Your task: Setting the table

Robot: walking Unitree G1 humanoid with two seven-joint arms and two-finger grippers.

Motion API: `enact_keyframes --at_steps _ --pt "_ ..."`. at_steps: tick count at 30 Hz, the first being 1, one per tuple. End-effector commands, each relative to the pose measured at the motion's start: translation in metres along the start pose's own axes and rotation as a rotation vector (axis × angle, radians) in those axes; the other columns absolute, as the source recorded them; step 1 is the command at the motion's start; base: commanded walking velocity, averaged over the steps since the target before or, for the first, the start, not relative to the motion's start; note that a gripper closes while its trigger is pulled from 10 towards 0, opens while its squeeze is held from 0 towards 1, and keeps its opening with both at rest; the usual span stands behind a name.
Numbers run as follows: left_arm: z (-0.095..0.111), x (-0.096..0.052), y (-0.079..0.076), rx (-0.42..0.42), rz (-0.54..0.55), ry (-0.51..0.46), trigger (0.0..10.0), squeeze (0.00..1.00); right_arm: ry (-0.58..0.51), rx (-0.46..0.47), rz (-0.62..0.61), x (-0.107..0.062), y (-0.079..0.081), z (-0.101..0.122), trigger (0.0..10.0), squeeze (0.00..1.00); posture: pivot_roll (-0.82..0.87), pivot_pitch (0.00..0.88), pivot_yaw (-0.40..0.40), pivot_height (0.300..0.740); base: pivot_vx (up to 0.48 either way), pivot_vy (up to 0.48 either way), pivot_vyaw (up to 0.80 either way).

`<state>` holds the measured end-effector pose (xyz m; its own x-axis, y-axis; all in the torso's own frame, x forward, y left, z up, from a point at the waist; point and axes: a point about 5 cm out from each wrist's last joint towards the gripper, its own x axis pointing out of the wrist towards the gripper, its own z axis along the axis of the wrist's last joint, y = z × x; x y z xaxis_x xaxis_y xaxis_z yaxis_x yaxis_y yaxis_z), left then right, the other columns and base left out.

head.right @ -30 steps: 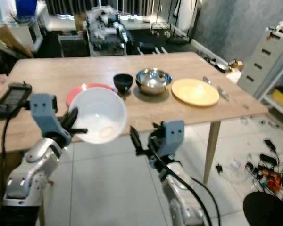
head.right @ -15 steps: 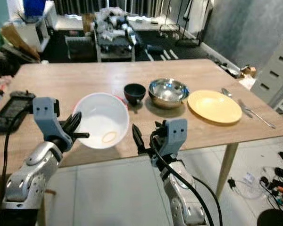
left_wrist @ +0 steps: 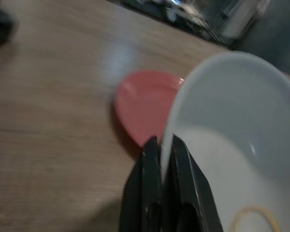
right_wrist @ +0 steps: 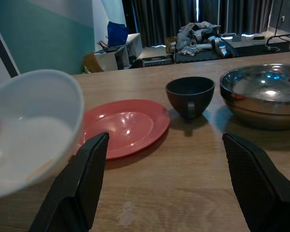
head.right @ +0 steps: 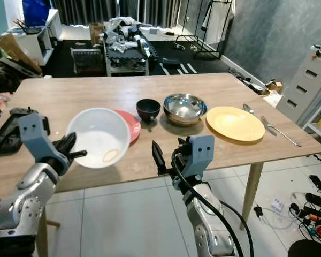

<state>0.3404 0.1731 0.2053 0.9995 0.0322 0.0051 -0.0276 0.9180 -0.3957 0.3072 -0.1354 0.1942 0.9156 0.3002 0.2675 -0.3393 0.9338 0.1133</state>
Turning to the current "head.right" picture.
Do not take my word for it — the black round stool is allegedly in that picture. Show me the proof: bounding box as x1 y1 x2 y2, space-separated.
288 239 321 257

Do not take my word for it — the red plate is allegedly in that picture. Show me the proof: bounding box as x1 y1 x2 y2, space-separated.
112 110 142 144

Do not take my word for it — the brown cardboard sheet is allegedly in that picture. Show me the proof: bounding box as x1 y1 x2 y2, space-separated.
0 33 41 74

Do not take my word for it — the metal cart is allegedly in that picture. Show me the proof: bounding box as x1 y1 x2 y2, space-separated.
104 40 151 76

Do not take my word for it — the stainless steel bowl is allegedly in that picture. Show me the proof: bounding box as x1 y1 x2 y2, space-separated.
163 93 208 127

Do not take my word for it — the dark grey curtain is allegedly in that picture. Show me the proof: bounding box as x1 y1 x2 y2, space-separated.
51 0 233 26

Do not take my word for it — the small black bowl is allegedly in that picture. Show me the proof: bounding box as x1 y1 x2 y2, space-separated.
136 99 162 123

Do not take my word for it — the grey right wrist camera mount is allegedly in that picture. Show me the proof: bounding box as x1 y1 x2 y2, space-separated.
174 134 216 192

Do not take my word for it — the blue bag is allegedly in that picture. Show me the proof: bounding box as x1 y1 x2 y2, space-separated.
22 0 52 26

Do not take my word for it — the black crate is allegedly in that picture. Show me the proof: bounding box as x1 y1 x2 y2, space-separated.
71 47 105 74

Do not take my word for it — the small cardboard box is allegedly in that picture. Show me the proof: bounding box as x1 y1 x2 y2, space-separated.
265 79 285 95

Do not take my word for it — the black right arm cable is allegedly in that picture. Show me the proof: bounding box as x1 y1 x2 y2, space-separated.
170 149 256 257

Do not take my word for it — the yellow plate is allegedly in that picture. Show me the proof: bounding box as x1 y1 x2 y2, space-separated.
205 106 266 143

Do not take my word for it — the wooden table leg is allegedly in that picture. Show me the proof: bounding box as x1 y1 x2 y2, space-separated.
39 208 60 257
240 162 264 232

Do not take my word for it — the black clothes rack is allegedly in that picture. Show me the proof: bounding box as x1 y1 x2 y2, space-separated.
174 0 234 60

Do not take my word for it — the metal spoon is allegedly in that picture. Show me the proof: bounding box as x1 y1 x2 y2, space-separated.
242 103 258 115

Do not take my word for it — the white robot lying down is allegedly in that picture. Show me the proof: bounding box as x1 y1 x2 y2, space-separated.
102 16 156 57

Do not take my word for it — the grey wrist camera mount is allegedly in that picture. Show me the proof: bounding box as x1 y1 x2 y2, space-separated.
18 113 70 175
174 134 216 192

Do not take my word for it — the grey drawer cabinet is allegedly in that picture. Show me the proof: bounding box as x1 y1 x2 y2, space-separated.
276 46 321 125

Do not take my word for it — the white shelf cabinet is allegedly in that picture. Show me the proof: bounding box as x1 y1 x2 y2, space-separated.
16 10 63 66

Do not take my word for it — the brown paper bag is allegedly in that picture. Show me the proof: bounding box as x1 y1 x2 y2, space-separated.
90 22 105 45

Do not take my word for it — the black backpack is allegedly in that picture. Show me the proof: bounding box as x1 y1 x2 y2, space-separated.
0 58 32 95

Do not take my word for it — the large white bowl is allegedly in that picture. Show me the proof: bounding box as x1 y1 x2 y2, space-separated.
66 108 132 169

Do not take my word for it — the black power cables bundle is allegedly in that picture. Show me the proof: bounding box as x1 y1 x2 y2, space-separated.
254 174 321 241

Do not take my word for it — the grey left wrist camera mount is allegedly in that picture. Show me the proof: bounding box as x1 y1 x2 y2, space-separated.
18 113 70 175

